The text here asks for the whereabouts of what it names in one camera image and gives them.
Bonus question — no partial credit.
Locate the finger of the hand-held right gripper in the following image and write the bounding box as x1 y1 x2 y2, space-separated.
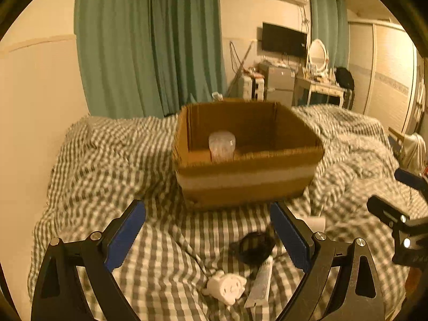
394 169 428 197
366 195 410 228

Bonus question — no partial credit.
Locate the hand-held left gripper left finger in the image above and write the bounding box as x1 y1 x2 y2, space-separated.
31 199 148 321

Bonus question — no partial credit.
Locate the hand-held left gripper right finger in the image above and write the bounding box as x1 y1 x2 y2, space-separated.
270 201 385 321

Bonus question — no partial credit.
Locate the white paper roll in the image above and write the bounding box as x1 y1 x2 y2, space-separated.
299 216 326 233

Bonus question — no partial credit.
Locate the black cable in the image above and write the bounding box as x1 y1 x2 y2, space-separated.
229 231 277 264

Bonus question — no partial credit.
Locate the white squeeze tube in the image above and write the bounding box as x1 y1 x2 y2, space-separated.
244 256 274 309

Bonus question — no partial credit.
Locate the brown cardboard box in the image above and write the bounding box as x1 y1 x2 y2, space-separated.
172 98 326 212

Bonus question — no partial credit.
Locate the white toy figure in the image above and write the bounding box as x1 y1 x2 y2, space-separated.
202 272 247 306

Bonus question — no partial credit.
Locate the pale hanging cloth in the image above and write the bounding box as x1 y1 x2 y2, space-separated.
400 133 428 175

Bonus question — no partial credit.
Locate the green checked blanket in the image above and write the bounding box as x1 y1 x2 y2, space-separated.
27 104 428 321

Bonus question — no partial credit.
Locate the cream sliding wardrobe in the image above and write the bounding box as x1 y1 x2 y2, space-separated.
347 18 419 135

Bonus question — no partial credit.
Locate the clear plastic jar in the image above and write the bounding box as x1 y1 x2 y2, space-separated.
208 132 236 164

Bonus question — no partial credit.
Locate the black bag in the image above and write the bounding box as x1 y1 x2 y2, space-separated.
335 66 354 91

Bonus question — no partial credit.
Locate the white vanity desk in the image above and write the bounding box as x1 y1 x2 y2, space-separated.
293 74 349 108

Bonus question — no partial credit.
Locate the oval white vanity mirror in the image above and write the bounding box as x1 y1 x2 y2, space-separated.
307 38 330 75

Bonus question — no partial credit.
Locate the white storage cabinet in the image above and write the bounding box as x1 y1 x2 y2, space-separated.
242 74 265 100

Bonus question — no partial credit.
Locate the grey mini fridge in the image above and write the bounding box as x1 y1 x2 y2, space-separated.
259 62 296 103

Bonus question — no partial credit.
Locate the leaning broom stick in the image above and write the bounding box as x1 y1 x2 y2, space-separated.
227 43 254 98

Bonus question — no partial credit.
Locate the narrow green curtain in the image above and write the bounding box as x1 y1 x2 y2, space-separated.
308 0 350 71

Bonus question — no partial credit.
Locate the wide green curtain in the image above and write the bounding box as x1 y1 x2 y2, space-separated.
74 0 226 119

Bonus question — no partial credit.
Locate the black wall television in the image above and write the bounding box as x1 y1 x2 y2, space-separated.
261 22 308 58

